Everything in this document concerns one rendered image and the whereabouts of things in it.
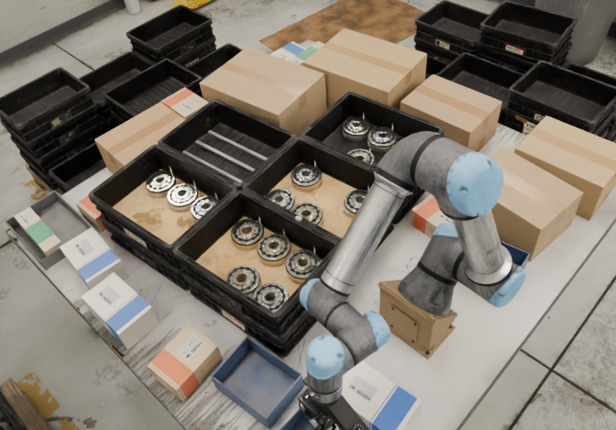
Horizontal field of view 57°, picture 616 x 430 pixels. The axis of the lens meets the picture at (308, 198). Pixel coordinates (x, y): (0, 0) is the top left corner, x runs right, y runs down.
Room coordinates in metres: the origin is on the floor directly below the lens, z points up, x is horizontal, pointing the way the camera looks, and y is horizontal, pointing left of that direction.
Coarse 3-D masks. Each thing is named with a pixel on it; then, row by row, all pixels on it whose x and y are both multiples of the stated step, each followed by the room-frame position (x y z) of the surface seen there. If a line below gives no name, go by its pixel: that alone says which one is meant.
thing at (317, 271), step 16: (240, 192) 1.26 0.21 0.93; (224, 208) 1.20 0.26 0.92; (272, 208) 1.17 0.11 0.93; (304, 224) 1.10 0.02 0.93; (176, 256) 1.04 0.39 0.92; (208, 272) 0.96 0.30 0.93; (320, 272) 0.92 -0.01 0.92; (224, 288) 0.91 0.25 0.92; (256, 304) 0.84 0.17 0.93; (288, 304) 0.83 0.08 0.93; (272, 320) 0.79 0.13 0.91
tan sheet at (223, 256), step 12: (264, 228) 1.18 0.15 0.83; (228, 240) 1.15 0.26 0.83; (204, 252) 1.11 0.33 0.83; (216, 252) 1.11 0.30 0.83; (228, 252) 1.10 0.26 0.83; (240, 252) 1.10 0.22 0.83; (252, 252) 1.09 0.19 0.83; (204, 264) 1.07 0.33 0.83; (216, 264) 1.06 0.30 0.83; (228, 264) 1.06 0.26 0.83; (240, 264) 1.05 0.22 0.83; (252, 264) 1.05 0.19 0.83; (264, 264) 1.04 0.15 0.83; (264, 276) 1.00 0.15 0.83; (276, 276) 0.99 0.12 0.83; (288, 288) 0.95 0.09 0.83
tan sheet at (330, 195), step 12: (288, 180) 1.39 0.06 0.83; (324, 180) 1.37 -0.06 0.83; (336, 180) 1.36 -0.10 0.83; (300, 192) 1.33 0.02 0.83; (312, 192) 1.32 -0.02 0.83; (324, 192) 1.31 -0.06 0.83; (336, 192) 1.31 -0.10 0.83; (348, 192) 1.30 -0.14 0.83; (324, 204) 1.26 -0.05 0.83; (336, 204) 1.25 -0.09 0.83; (324, 216) 1.20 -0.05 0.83; (336, 216) 1.20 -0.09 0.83; (348, 216) 1.19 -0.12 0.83; (324, 228) 1.15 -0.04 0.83; (336, 228) 1.15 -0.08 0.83
